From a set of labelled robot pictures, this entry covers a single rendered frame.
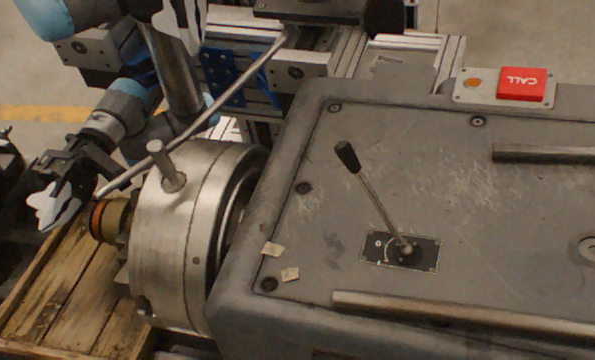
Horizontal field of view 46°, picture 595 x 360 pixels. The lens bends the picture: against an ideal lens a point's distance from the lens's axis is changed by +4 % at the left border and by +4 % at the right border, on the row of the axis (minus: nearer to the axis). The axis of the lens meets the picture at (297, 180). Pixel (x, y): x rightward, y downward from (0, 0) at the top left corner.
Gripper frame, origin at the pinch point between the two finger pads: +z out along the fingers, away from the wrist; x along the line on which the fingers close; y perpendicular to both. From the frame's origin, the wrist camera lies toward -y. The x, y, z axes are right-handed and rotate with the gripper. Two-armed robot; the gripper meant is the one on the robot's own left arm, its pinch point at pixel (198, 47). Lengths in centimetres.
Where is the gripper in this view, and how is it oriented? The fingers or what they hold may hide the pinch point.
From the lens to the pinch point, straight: 96.0
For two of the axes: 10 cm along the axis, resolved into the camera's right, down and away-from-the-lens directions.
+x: -3.2, 5.0, -8.1
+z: 0.4, 8.6, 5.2
